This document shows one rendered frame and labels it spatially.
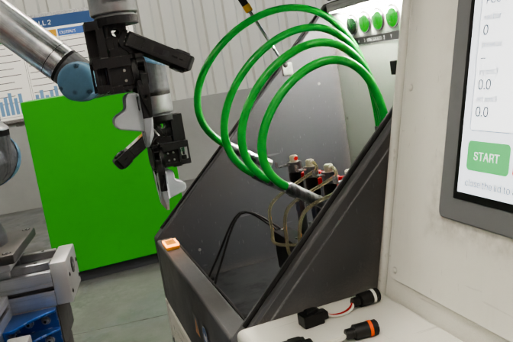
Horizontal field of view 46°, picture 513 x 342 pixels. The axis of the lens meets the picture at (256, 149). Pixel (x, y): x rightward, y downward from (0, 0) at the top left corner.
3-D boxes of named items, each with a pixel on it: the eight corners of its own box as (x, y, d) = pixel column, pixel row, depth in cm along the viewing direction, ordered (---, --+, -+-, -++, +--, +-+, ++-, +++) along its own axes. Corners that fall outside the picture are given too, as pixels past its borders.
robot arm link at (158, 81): (128, 49, 136) (165, 43, 135) (137, 97, 137) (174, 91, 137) (118, 48, 128) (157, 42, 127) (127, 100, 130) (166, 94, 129)
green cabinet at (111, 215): (172, 230, 528) (145, 81, 509) (193, 255, 446) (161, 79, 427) (60, 256, 501) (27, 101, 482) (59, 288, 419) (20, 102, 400)
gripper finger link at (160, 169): (169, 191, 131) (162, 152, 130) (162, 192, 131) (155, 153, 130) (165, 188, 136) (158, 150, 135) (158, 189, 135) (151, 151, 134)
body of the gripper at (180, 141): (191, 166, 133) (182, 111, 132) (153, 173, 131) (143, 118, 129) (185, 162, 141) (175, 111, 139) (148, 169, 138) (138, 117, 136)
